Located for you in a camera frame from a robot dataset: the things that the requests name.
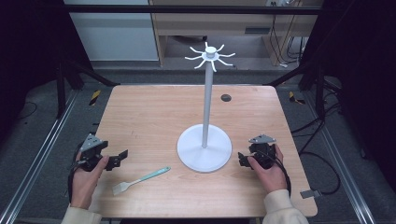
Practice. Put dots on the person's right hand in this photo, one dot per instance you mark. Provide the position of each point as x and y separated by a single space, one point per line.
272 179

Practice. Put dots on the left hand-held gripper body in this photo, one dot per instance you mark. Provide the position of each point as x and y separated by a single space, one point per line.
91 148

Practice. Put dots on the white cabinet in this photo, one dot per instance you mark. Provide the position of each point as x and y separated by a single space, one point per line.
115 34

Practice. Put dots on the yellow black floor tape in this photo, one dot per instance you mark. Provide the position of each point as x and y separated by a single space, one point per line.
294 98
95 97

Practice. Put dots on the black frame crossbar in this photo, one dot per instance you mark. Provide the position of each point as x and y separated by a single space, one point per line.
186 9

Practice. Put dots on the light teal plastic fork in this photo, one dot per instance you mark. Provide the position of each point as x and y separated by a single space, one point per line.
146 177

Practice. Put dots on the white hook stand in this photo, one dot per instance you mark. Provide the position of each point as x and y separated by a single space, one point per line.
204 149

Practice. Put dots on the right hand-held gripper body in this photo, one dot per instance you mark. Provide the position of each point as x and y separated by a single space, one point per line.
264 152

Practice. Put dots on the person's left hand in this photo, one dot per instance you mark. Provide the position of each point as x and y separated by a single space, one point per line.
83 186

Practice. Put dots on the black metal stand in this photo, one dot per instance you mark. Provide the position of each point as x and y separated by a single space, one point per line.
319 90
61 90

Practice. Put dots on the aluminium floor rail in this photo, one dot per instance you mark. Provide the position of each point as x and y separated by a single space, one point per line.
339 155
40 155

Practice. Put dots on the dark round table grommet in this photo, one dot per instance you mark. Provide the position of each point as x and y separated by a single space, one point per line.
226 98

